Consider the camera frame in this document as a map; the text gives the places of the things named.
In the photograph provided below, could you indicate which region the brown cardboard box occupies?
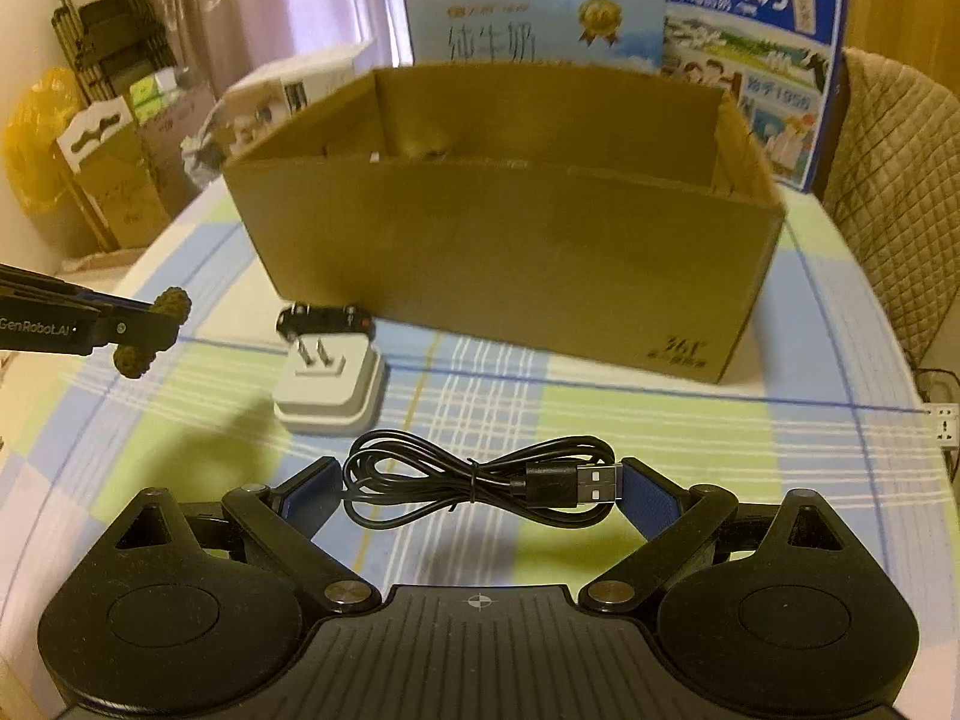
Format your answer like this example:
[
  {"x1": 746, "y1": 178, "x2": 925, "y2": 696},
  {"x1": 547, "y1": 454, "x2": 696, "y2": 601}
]
[{"x1": 223, "y1": 64, "x2": 786, "y2": 383}]

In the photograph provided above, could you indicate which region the light blue milk carton box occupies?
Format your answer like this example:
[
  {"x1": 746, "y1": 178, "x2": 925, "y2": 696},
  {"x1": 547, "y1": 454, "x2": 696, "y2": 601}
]
[{"x1": 404, "y1": 0, "x2": 665, "y2": 73}]

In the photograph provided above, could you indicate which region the brown paper bag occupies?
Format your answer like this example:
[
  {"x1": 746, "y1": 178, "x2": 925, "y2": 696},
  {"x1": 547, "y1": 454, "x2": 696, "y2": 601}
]
[{"x1": 57, "y1": 98, "x2": 171, "y2": 249}]

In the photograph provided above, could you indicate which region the green tissue stack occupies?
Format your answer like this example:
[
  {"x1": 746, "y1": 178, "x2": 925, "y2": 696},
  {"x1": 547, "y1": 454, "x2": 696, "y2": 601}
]
[{"x1": 128, "y1": 67, "x2": 189, "y2": 124}]

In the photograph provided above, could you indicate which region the white power adapter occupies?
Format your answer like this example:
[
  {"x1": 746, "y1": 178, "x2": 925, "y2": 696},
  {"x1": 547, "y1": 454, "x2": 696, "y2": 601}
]
[{"x1": 272, "y1": 333, "x2": 386, "y2": 436}]

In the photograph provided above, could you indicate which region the white power strip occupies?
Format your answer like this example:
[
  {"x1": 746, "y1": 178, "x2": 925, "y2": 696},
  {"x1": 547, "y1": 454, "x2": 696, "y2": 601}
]
[{"x1": 923, "y1": 403, "x2": 958, "y2": 450}]

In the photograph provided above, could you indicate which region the brown walnut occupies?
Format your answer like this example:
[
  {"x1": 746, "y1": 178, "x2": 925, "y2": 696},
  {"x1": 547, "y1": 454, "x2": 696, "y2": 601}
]
[{"x1": 112, "y1": 286, "x2": 192, "y2": 379}]

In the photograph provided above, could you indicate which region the black usb cable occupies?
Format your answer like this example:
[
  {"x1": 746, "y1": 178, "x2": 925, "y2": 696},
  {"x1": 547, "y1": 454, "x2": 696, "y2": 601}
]
[{"x1": 340, "y1": 429, "x2": 625, "y2": 533}]

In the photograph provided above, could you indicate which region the dark blue milk carton box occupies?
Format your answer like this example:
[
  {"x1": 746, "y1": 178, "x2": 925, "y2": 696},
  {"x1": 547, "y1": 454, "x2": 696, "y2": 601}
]
[{"x1": 661, "y1": 0, "x2": 848, "y2": 192}]

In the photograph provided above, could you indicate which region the black toy car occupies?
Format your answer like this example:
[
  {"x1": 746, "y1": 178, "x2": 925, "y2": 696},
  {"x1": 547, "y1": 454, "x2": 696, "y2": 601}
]
[{"x1": 275, "y1": 302, "x2": 376, "y2": 343}]

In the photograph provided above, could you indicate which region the quilted beige chair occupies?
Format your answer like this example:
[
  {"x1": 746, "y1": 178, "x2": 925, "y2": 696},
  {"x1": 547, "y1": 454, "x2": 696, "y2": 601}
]
[{"x1": 820, "y1": 47, "x2": 958, "y2": 361}]

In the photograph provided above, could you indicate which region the white beige appliance box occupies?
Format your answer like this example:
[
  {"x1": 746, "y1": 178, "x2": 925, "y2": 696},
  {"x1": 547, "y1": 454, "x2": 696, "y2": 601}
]
[{"x1": 221, "y1": 41, "x2": 376, "y2": 154}]

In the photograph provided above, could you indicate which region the black folding cart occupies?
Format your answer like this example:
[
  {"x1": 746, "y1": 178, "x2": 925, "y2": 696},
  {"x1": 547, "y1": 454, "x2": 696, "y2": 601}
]
[{"x1": 50, "y1": 0, "x2": 178, "y2": 103}]

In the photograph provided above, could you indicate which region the yellow plastic bag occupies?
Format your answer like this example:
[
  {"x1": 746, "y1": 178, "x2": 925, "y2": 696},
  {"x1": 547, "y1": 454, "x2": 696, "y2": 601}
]
[{"x1": 2, "y1": 67, "x2": 85, "y2": 216}]

